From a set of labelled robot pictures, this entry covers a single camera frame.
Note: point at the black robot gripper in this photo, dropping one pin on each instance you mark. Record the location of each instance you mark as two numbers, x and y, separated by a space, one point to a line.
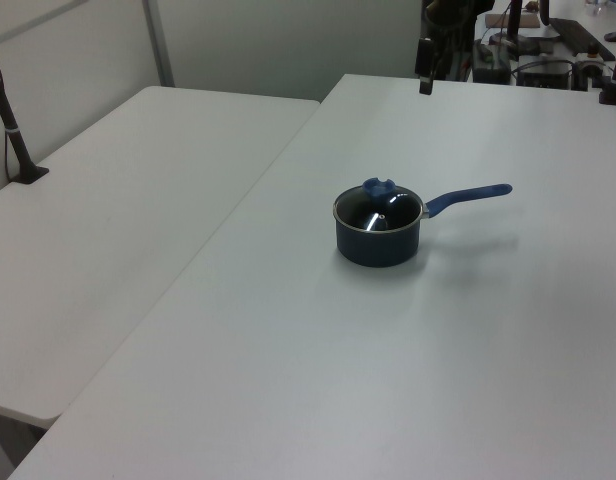
448 20

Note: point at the glass lid with blue knob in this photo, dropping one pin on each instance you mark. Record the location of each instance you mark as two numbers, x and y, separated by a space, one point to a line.
378 207

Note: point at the dark electronics box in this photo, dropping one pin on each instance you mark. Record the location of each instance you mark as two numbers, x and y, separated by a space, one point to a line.
490 62

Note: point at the black stand with round base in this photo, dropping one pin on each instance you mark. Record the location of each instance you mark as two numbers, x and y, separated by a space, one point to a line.
514 30

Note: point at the brown cardboard sheet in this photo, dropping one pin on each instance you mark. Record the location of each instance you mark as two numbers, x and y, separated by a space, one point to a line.
530 20

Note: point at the black control box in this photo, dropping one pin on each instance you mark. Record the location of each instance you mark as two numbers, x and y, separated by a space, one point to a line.
545 74

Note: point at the black keyboard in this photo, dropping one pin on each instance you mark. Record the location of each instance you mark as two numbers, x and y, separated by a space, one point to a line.
578 35

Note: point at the black camera pole with base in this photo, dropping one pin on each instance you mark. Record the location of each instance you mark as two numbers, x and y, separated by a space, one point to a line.
15 140

